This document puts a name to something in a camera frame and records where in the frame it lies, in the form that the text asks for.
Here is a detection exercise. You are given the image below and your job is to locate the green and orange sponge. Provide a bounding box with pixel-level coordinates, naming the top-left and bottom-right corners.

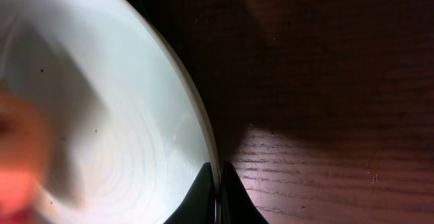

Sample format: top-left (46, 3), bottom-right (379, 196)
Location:
top-left (1, 78), bottom-right (52, 223)

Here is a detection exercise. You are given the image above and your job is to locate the pale mint plate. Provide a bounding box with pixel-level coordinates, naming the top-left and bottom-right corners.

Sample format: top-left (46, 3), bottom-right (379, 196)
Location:
top-left (1, 0), bottom-right (218, 223)

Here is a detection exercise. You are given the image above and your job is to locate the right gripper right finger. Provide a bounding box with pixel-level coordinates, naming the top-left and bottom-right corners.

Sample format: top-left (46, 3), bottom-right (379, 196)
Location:
top-left (220, 162), bottom-right (268, 224)

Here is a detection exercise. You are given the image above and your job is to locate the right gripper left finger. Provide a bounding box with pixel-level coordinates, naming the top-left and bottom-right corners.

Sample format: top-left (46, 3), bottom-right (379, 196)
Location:
top-left (165, 162), bottom-right (216, 224)

